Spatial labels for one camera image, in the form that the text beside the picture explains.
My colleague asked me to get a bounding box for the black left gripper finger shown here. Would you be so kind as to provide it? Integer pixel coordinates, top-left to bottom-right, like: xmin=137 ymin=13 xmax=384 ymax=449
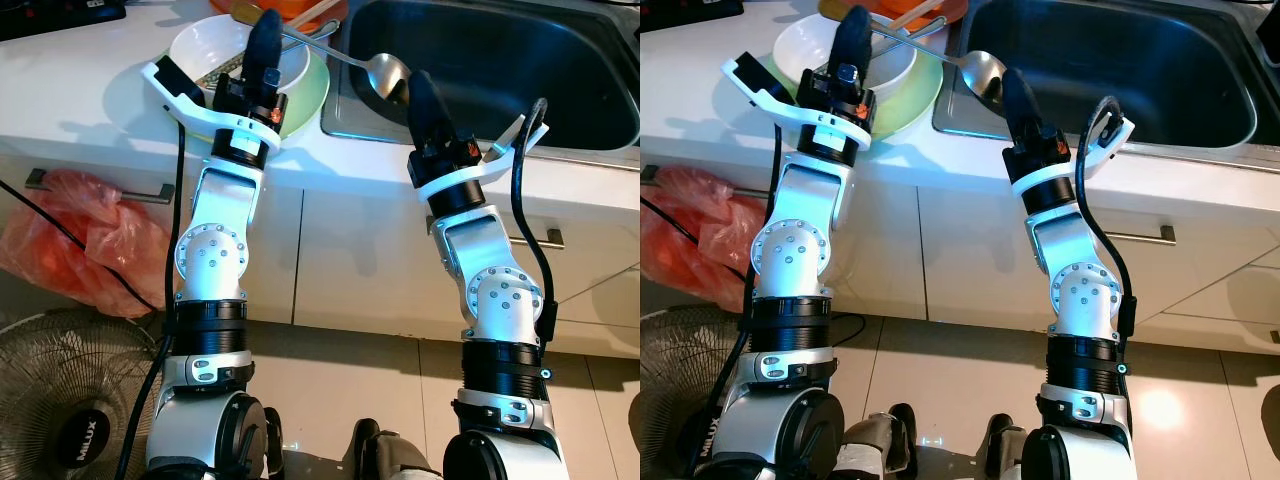
xmin=833 ymin=5 xmax=873 ymax=83
xmin=243 ymin=8 xmax=284 ymax=86

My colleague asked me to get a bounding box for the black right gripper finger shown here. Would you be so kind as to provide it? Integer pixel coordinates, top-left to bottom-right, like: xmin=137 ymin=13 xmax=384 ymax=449
xmin=407 ymin=70 xmax=459 ymax=156
xmin=1000 ymin=68 xmax=1051 ymax=153

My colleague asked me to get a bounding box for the white bowl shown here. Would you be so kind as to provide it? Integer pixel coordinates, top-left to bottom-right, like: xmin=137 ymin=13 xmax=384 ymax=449
xmin=168 ymin=14 xmax=312 ymax=96
xmin=775 ymin=12 xmax=917 ymax=101

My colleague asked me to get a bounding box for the metal spoon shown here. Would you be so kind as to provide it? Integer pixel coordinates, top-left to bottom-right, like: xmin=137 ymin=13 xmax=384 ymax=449
xmin=868 ymin=25 xmax=1007 ymax=106
xmin=283 ymin=28 xmax=412 ymax=106

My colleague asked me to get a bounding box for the light green plate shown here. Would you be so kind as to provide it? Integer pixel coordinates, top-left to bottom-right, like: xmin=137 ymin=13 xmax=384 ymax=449
xmin=163 ymin=40 xmax=331 ymax=141
xmin=775 ymin=42 xmax=946 ymax=141

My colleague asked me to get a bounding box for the stainless steel kitchen sink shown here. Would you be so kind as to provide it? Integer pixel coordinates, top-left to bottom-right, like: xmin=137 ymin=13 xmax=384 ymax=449
xmin=932 ymin=0 xmax=1280 ymax=171
xmin=320 ymin=0 xmax=641 ymax=153

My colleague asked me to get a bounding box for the white kitchen cabinet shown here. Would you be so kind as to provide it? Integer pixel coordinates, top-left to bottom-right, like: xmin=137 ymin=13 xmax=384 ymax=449
xmin=0 ymin=150 xmax=641 ymax=359
xmin=640 ymin=150 xmax=1280 ymax=356

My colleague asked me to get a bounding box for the orange plate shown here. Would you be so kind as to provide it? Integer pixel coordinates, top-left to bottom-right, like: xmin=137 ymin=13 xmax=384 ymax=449
xmin=208 ymin=0 xmax=348 ymax=34
xmin=815 ymin=0 xmax=969 ymax=33

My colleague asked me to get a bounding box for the black power strip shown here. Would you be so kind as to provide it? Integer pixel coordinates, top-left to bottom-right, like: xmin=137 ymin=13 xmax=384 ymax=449
xmin=640 ymin=0 xmax=746 ymax=28
xmin=0 ymin=0 xmax=128 ymax=43

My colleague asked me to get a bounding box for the red plastic bag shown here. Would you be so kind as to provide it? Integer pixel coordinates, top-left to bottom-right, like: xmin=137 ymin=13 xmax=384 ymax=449
xmin=0 ymin=168 xmax=179 ymax=319
xmin=640 ymin=165 xmax=773 ymax=313

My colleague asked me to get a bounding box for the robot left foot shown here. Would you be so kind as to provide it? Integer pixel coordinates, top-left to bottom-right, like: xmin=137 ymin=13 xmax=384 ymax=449
xmin=833 ymin=403 xmax=919 ymax=480

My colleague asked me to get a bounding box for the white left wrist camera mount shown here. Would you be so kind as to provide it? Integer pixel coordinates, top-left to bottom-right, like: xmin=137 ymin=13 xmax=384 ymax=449
xmin=722 ymin=52 xmax=874 ymax=153
xmin=140 ymin=55 xmax=288 ymax=153

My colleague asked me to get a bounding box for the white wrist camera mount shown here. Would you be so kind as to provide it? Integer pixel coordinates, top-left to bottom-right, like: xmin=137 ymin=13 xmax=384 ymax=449
xmin=1005 ymin=115 xmax=1138 ymax=208
xmin=140 ymin=55 xmax=288 ymax=153
xmin=722 ymin=52 xmax=874 ymax=153
xmin=415 ymin=112 xmax=551 ymax=208

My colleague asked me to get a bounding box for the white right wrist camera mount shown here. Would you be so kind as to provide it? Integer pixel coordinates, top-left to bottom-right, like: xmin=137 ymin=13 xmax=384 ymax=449
xmin=415 ymin=112 xmax=551 ymax=208
xmin=1005 ymin=115 xmax=1138 ymax=208

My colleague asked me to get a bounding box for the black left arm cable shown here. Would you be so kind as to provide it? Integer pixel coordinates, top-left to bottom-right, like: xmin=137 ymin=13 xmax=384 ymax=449
xmin=700 ymin=122 xmax=786 ymax=480
xmin=113 ymin=120 xmax=189 ymax=480

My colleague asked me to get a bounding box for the thin black power cable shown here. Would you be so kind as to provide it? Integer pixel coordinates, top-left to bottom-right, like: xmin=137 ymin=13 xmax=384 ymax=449
xmin=0 ymin=178 xmax=166 ymax=313
xmin=640 ymin=195 xmax=756 ymax=293

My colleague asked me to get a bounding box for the floor fan with wire grille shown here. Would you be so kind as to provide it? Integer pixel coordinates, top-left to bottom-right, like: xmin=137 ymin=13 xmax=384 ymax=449
xmin=640 ymin=305 xmax=751 ymax=480
xmin=0 ymin=305 xmax=171 ymax=480

